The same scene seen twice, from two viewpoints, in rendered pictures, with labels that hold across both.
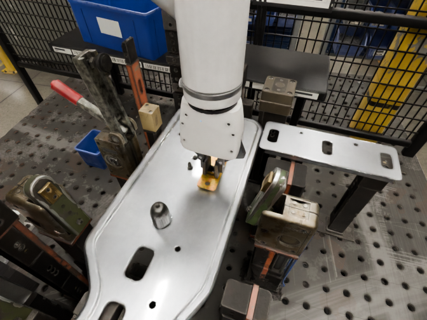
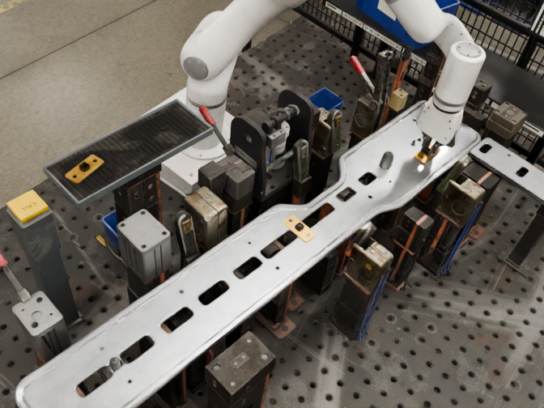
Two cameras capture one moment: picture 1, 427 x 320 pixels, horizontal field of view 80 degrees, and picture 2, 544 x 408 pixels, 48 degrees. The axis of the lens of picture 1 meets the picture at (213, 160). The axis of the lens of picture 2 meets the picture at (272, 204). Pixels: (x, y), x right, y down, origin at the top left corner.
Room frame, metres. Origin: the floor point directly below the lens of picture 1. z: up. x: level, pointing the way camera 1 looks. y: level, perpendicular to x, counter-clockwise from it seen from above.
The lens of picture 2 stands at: (-1.00, -0.05, 2.14)
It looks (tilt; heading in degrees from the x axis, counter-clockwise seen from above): 49 degrees down; 20
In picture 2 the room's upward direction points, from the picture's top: 8 degrees clockwise
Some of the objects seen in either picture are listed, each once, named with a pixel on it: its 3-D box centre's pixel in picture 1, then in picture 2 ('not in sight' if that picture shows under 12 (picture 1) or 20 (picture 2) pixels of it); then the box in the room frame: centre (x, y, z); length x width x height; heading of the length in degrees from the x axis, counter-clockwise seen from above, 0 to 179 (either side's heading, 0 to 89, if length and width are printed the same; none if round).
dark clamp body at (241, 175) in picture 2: not in sight; (232, 216); (-0.07, 0.40, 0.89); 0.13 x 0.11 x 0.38; 71
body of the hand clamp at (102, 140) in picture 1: (133, 183); (359, 144); (0.39, 0.20, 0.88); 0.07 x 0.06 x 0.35; 71
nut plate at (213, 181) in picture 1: (212, 171); (427, 151); (0.32, 0.00, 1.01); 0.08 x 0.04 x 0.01; 161
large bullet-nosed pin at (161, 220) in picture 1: (160, 215); (386, 160); (0.22, 0.09, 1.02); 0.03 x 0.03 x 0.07
